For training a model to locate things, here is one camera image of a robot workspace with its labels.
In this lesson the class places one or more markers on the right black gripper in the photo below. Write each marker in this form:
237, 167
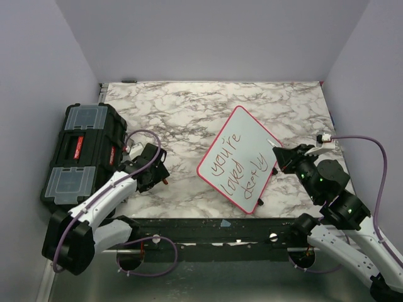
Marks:
286, 157

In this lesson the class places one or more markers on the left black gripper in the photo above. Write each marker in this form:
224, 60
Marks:
161, 174

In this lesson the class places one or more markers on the white marker pen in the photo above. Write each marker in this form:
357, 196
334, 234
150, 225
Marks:
271, 143

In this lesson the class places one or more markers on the pink framed whiteboard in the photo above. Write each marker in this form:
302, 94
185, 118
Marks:
240, 161

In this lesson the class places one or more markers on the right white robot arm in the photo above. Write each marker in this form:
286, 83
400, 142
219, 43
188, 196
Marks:
375, 263

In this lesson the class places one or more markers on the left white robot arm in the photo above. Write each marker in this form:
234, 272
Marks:
73, 238

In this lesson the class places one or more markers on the black plastic toolbox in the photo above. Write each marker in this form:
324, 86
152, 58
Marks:
88, 151

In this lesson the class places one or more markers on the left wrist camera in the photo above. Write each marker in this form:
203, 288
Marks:
133, 151

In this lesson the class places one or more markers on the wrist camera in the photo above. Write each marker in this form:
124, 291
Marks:
325, 144
133, 151

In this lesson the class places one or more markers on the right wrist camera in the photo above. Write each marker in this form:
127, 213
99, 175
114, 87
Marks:
325, 144

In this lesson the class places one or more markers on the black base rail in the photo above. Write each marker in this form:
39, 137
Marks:
212, 240

